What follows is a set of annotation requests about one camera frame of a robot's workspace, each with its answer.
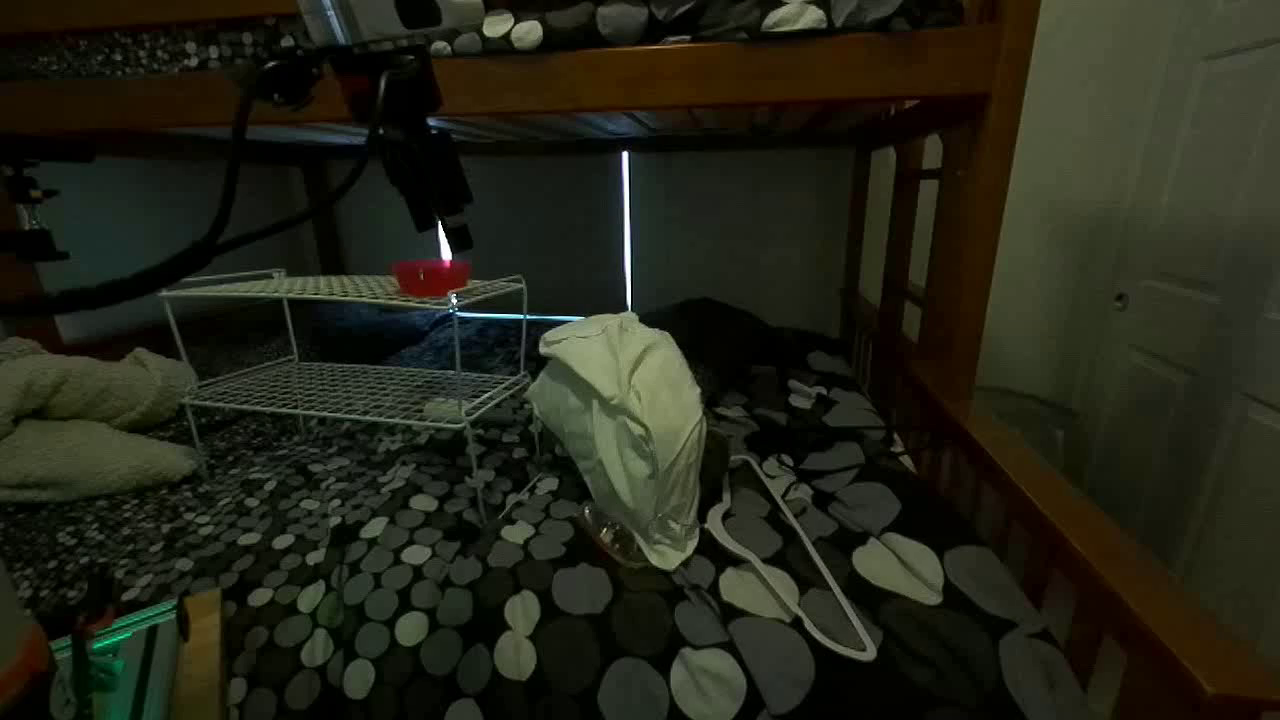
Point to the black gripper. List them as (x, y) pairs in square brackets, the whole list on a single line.
[(417, 126)]

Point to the orange plastic bowl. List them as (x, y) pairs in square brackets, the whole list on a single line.
[(429, 277)]

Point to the white crumpled cloth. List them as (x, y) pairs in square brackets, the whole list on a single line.
[(627, 414)]

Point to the dotted upper bunk bedding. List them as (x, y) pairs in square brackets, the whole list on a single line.
[(694, 18)]

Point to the black cloth heap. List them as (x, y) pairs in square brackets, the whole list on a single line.
[(746, 341)]

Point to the black grey dotted duvet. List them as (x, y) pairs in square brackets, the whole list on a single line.
[(443, 586)]

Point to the white pillow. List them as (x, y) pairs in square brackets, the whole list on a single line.
[(94, 386)]

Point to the white plastic clothes hanger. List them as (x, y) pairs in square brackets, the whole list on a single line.
[(803, 555)]

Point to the wooden block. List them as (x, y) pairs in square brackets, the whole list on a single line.
[(201, 660)]

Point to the green lit box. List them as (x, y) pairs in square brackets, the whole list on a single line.
[(112, 666)]

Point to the orange grey rounded object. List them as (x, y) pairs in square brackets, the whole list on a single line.
[(18, 654)]

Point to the clear plastic bin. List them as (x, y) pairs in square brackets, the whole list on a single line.
[(1033, 427)]

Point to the white panel door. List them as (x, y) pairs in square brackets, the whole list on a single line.
[(1203, 294)]

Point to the wooden bunk bed frame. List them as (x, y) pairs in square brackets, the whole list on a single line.
[(746, 72)]

